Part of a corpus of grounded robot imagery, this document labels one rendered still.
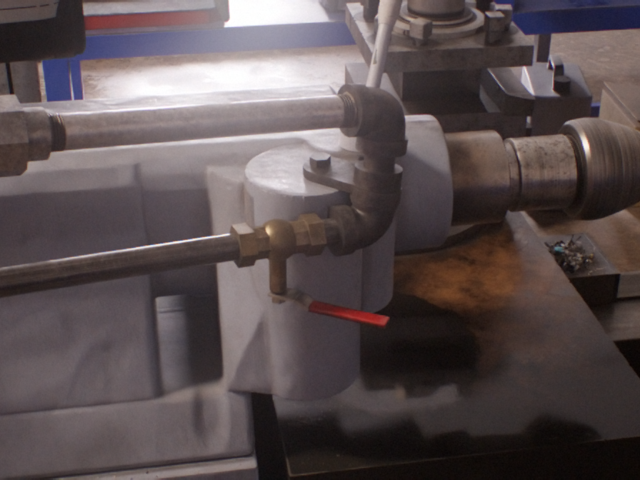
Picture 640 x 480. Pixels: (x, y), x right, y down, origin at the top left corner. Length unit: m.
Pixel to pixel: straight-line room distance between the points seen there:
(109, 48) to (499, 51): 1.67
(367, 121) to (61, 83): 2.03
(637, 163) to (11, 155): 0.54
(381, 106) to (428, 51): 0.39
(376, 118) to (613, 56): 3.94
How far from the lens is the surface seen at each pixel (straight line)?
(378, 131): 0.73
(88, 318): 0.84
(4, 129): 0.62
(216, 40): 2.68
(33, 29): 1.49
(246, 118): 0.68
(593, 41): 4.81
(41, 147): 0.63
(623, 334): 1.23
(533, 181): 0.92
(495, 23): 1.12
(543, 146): 0.94
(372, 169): 0.74
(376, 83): 0.82
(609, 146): 0.94
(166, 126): 0.65
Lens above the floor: 1.49
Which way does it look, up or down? 29 degrees down
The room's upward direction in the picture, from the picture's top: straight up
